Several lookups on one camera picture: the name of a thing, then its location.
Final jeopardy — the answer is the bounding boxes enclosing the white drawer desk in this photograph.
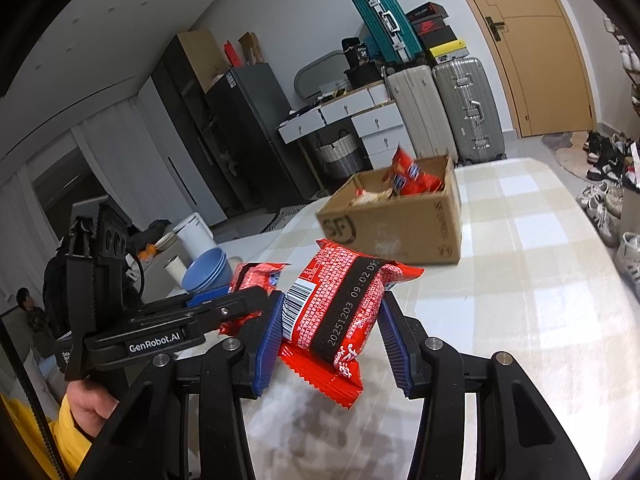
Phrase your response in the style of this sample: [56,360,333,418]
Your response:
[277,82,406,171]

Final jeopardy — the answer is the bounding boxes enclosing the white wardrobe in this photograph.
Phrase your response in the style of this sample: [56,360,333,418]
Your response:
[72,80,226,226]

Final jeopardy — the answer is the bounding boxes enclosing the grey oval board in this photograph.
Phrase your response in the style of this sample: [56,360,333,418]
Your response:
[293,50,351,103]

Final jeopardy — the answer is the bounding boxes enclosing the beige suitcase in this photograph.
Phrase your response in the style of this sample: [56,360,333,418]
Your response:
[382,65,458,161]

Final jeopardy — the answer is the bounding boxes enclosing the dark wardrobe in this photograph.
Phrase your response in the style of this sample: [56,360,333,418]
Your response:
[150,35,236,221]

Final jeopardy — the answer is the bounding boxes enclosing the red black shoe box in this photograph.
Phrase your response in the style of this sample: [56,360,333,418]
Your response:
[412,15,453,37]

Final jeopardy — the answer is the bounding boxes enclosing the woven basket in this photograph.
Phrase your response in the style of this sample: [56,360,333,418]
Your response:
[314,130,363,178]

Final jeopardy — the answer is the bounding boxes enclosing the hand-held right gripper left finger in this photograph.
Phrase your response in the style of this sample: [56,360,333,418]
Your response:
[75,290,286,480]

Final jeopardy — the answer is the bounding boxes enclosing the blue stacked bowls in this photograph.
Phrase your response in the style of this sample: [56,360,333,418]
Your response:
[181,247,228,286]

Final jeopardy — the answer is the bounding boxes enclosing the red cone snack bag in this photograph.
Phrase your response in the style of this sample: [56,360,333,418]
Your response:
[389,144,446,196]

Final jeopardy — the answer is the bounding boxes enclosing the person's left forearm yellow sleeve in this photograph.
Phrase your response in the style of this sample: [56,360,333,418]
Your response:
[0,392,93,480]

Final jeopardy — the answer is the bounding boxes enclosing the white orange noodle snack packet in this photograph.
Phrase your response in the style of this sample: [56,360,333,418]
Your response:
[350,187,396,206]

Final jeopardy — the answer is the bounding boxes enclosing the shoe rack with shoes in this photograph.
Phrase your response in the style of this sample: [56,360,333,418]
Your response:
[602,12,640,111]

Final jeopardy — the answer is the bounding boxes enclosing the brown paper bag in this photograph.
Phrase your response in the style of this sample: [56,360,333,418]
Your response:
[237,32,263,66]

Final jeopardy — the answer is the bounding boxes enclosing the wooden door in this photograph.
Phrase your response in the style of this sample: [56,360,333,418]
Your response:
[442,0,596,138]

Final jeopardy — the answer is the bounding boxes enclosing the cardboard box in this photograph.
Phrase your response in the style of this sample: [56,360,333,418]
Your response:
[316,155,463,266]

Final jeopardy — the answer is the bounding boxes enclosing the white curtain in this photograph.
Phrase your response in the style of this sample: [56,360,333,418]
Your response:
[0,160,61,301]

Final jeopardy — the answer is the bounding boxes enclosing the striped floor mat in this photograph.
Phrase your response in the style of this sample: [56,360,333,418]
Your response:
[265,204,311,233]

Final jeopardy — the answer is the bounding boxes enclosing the black storage box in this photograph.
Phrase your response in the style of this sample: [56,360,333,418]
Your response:
[345,62,383,88]

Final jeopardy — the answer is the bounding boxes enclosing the white cup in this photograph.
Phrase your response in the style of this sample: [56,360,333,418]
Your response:
[165,255,188,283]

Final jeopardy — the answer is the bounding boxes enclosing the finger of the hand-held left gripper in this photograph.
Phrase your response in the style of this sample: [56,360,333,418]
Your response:
[192,286,274,333]
[145,285,233,311]

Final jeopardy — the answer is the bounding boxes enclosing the silver suitcase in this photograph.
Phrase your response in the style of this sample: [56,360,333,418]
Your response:
[432,57,506,166]

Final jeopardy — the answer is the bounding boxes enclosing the red black striped snack packet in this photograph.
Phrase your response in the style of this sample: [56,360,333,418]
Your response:
[277,239,426,411]
[218,261,291,338]

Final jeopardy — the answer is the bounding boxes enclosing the person's left hand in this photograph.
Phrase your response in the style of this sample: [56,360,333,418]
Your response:
[67,379,121,439]

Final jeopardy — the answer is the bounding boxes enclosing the dark clothes pile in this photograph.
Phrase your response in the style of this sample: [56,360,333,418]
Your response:
[127,220,173,261]

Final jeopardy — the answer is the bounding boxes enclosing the yellow black shoe box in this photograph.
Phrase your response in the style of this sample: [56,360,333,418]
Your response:
[429,40,471,63]

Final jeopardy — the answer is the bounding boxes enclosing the teal suitcase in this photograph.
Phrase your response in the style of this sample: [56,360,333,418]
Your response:
[351,0,431,66]

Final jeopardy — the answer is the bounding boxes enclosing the white kettle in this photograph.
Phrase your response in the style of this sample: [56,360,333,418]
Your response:
[172,212,216,261]

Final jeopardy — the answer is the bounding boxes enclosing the beige round rug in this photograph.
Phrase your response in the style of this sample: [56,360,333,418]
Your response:
[555,145,601,181]

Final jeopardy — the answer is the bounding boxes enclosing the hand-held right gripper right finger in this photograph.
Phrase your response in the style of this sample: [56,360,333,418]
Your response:
[377,294,591,480]

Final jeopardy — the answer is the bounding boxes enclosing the black refrigerator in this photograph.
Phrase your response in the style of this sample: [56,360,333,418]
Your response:
[205,65,321,216]

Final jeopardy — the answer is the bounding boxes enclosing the wooden shoe rack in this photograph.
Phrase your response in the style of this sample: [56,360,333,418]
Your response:
[620,60,640,126]

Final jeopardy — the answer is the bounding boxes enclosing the black printed bag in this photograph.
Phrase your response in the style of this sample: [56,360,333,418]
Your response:
[341,37,372,68]

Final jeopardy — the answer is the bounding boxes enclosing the blue bowl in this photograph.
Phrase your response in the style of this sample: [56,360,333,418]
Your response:
[186,265,231,294]

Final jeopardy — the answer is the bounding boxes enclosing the tall cardboard carton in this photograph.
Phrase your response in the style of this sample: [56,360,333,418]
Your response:
[177,29,228,93]

